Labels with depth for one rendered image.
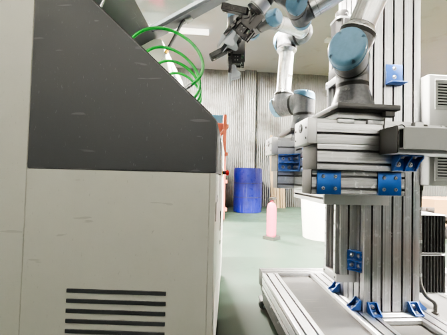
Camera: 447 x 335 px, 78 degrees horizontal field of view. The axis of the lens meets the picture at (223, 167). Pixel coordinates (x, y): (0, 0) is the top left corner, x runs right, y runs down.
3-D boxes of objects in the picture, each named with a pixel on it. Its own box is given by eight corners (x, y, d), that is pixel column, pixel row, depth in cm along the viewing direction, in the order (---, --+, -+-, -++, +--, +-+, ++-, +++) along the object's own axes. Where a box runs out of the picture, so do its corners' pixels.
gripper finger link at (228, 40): (225, 52, 109) (241, 35, 109) (214, 42, 109) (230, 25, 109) (225, 55, 112) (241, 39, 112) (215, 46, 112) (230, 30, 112)
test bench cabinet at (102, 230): (208, 443, 80) (215, 173, 82) (13, 434, 81) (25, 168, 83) (217, 318, 150) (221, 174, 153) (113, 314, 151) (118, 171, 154)
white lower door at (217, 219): (212, 399, 83) (218, 174, 85) (204, 399, 83) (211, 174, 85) (219, 301, 148) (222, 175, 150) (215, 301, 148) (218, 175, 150)
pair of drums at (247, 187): (259, 207, 706) (259, 169, 709) (271, 213, 578) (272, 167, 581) (228, 206, 700) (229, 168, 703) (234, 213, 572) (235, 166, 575)
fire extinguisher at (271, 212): (277, 236, 356) (278, 197, 358) (283, 241, 334) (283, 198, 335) (260, 236, 354) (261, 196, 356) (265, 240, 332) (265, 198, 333)
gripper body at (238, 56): (245, 62, 127) (245, 37, 128) (226, 62, 127) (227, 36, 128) (243, 69, 135) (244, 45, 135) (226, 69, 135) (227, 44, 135)
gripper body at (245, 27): (243, 40, 109) (264, 13, 106) (227, 25, 110) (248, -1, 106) (246, 44, 117) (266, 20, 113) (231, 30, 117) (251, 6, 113)
